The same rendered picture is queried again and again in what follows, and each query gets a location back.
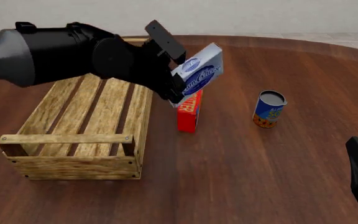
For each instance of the blue and orange soup can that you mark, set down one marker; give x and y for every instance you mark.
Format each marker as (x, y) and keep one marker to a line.
(268, 112)

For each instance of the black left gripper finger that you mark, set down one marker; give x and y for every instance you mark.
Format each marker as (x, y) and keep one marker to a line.
(175, 89)
(176, 58)

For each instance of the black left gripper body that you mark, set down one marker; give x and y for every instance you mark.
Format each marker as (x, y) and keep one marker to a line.
(152, 70)

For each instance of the grey and black left robot arm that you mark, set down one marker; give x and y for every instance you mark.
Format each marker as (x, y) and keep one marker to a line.
(51, 53)

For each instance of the white and blue cream cheese box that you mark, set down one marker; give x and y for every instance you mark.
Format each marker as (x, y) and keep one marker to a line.
(204, 63)

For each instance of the wooden slat tray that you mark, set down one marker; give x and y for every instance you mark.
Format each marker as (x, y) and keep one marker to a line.
(82, 112)

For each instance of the red butter box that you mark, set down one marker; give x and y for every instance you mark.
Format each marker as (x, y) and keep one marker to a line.
(187, 119)

